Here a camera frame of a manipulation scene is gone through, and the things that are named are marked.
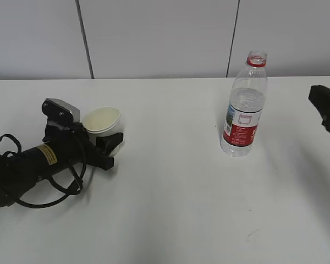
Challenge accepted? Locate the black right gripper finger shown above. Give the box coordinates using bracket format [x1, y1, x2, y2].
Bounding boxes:
[308, 85, 330, 133]

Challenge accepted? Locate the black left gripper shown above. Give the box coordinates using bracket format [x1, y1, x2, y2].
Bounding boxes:
[43, 122, 124, 171]

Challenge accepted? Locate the white paper cup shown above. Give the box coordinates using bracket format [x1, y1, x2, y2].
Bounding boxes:
[82, 107, 124, 145]

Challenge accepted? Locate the clear plastic water bottle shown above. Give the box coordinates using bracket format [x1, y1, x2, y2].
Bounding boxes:
[221, 51, 268, 157]

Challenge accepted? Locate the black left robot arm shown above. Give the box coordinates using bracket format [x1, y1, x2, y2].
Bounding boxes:
[0, 123, 124, 209]

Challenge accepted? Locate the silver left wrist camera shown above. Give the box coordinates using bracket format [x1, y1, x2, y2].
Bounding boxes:
[42, 98, 80, 128]

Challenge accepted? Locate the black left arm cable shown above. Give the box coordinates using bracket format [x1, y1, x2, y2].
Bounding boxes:
[0, 129, 87, 209]

